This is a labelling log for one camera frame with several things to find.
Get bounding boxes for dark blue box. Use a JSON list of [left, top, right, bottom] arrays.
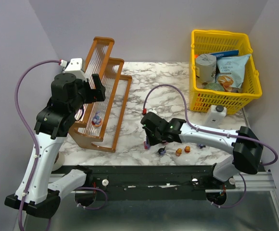
[[210, 50, 239, 59]]

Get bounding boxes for light blue chips bag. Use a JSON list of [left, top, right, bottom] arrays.
[[216, 54, 251, 92]]

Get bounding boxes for orange bear toy front left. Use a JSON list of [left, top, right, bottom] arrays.
[[175, 148, 182, 156]]

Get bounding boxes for purple donkey toy lying down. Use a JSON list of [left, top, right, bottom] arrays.
[[197, 144, 206, 149]]

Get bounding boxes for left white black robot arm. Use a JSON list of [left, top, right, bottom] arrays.
[[4, 73, 105, 219]]

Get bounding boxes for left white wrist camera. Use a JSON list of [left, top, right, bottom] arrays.
[[60, 58, 87, 81]]

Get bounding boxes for yellow plastic basket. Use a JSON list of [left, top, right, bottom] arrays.
[[189, 29, 263, 115]]

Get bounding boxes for grey cylindrical canister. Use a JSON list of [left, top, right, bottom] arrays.
[[195, 54, 216, 83]]

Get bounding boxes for green round item in basket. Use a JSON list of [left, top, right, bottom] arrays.
[[203, 83, 225, 92]]

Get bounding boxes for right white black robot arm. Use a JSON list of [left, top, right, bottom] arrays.
[[140, 112, 263, 182]]

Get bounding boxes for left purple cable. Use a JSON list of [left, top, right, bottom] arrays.
[[14, 59, 63, 231]]

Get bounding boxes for orange bear toy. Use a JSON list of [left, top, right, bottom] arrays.
[[175, 148, 182, 156], [184, 146, 191, 153]]

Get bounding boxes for white bottle grey cap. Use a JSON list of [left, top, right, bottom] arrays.
[[203, 105, 227, 128]]

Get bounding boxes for black hat donkey toy front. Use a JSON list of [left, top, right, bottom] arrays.
[[157, 147, 166, 156]]

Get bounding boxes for orange bear toy front right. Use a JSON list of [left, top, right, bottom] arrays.
[[184, 146, 191, 153]]

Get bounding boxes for brown topped white roll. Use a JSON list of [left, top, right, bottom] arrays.
[[52, 152, 65, 171]]

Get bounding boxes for brown tiered acrylic shelf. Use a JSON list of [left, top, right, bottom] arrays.
[[67, 37, 132, 153]]

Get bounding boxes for purple donkey red base toy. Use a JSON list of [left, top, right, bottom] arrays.
[[144, 141, 151, 150]]

